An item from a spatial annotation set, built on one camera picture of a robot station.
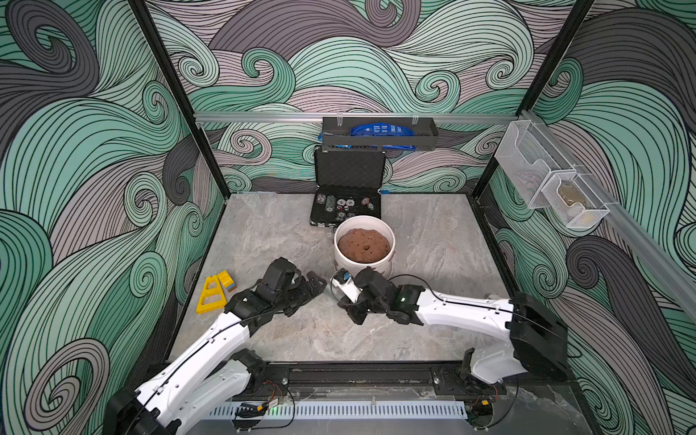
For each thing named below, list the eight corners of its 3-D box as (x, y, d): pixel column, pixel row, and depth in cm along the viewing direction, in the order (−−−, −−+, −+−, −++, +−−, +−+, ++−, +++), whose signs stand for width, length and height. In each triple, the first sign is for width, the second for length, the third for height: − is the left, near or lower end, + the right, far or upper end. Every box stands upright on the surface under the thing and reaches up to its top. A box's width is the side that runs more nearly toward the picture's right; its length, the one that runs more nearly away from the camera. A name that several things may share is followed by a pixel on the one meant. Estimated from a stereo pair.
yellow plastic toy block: (196, 313, 88) (189, 307, 84) (209, 277, 96) (203, 270, 92) (228, 313, 88) (223, 307, 84) (238, 277, 96) (234, 270, 92)
